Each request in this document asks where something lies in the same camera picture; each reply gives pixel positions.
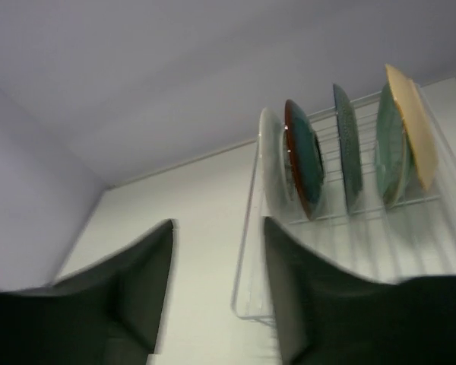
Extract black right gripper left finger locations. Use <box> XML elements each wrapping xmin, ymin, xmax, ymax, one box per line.
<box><xmin>0</xmin><ymin>219</ymin><xmax>174</xmax><ymax>364</ymax></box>

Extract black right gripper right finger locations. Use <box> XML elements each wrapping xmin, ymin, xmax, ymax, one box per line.
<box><xmin>264</xmin><ymin>217</ymin><xmax>456</xmax><ymax>364</ymax></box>

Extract white plate with red rim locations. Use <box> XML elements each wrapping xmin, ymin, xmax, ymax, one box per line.
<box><xmin>258</xmin><ymin>108</ymin><xmax>294</xmax><ymax>216</ymax></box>

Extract green plate with flower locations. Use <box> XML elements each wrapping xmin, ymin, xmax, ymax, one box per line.
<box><xmin>374</xmin><ymin>84</ymin><xmax>413</xmax><ymax>209</ymax></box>

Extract blue floral patterned plate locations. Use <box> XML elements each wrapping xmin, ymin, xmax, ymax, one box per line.
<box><xmin>333</xmin><ymin>84</ymin><xmax>363</xmax><ymax>214</ymax></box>

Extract teal plate with brown rim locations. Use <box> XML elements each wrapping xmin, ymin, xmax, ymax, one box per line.
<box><xmin>284</xmin><ymin>99</ymin><xmax>325</xmax><ymax>221</ymax></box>

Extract yellow plate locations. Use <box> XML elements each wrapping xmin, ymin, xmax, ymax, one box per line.
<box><xmin>385</xmin><ymin>64</ymin><xmax>439</xmax><ymax>191</ymax></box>

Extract white wire dish rack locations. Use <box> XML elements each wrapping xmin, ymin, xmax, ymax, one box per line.
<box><xmin>230</xmin><ymin>93</ymin><xmax>456</xmax><ymax>328</ymax></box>

